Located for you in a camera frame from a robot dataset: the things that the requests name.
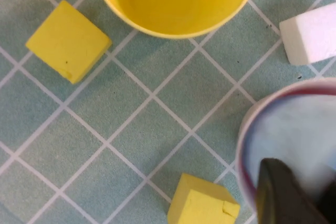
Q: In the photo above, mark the white foam cube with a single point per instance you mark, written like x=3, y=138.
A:
x=309, y=35

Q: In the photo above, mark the yellow plastic cup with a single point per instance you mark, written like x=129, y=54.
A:
x=170, y=3

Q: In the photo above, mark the blue plastic cup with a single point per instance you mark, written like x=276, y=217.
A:
x=288, y=129

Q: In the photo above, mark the yellow foam cube cracked corner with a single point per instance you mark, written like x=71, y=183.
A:
x=202, y=203

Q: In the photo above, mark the yellow foam cube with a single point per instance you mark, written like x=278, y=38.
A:
x=68, y=40

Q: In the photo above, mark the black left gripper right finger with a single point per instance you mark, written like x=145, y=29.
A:
x=331, y=200

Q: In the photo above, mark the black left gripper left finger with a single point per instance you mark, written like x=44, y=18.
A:
x=278, y=197

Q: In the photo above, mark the pink plastic cup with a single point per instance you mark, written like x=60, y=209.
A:
x=302, y=86

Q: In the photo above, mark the green grid tablecloth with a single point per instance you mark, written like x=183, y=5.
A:
x=157, y=129

